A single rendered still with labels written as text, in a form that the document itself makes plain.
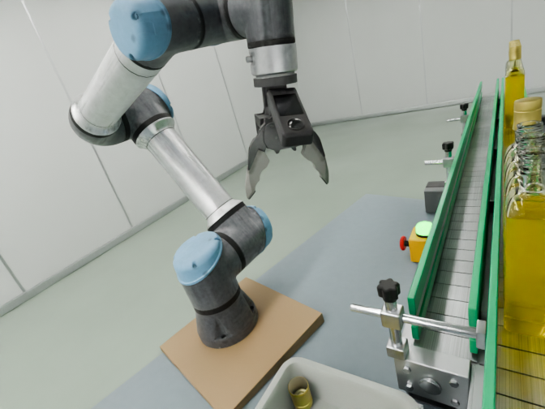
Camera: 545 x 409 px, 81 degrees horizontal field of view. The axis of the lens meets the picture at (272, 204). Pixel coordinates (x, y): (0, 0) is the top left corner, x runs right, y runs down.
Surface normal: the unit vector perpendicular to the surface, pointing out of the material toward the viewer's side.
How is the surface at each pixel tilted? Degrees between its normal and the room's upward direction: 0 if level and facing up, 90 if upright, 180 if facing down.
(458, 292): 0
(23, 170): 90
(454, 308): 0
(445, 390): 90
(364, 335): 0
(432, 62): 90
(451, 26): 90
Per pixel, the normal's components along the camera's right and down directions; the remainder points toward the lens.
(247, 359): -0.28, -0.87
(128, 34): -0.57, 0.48
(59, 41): 0.81, 0.01
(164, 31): 0.79, 0.40
